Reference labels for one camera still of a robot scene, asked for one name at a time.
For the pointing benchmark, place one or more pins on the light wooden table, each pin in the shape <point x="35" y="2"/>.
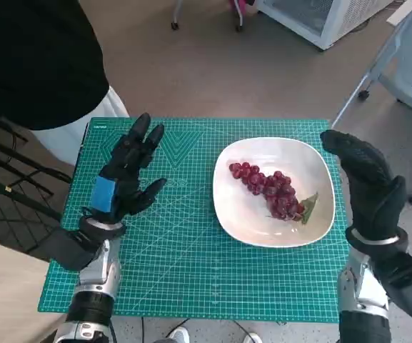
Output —
<point x="5" y="296"/>

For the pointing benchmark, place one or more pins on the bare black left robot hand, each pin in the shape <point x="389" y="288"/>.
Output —
<point x="127" y="168"/>

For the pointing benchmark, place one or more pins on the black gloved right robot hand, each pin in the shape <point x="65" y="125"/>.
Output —
<point x="370" y="182"/>

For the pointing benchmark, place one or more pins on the white chair leg with caster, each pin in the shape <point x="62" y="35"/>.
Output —
<point x="174" y="14"/>

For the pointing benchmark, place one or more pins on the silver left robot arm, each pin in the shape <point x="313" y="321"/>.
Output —
<point x="98" y="275"/>

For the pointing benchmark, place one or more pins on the white square plate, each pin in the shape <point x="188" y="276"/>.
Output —
<point x="248" y="221"/>

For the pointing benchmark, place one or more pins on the white cabinet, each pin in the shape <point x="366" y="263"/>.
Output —
<point x="320" y="18"/>

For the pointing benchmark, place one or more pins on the person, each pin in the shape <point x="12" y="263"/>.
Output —
<point x="38" y="53"/>

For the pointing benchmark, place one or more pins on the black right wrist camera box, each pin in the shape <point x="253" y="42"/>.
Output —
<point x="409" y="286"/>

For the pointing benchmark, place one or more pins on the white shoe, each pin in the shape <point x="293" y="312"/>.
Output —
<point x="252" y="338"/>
<point x="179" y="336"/>

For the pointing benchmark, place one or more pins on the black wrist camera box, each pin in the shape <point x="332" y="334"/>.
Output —
<point x="66" y="250"/>
<point x="409" y="286"/>

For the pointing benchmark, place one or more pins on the green cutting mat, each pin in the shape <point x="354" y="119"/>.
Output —
<point x="198" y="271"/>

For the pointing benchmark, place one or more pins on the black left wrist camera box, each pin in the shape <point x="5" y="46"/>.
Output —
<point x="66" y="250"/>

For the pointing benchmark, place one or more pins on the red toy grape bunch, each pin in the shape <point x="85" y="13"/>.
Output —
<point x="273" y="189"/>

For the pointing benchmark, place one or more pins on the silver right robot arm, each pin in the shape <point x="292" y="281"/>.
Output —
<point x="361" y="286"/>

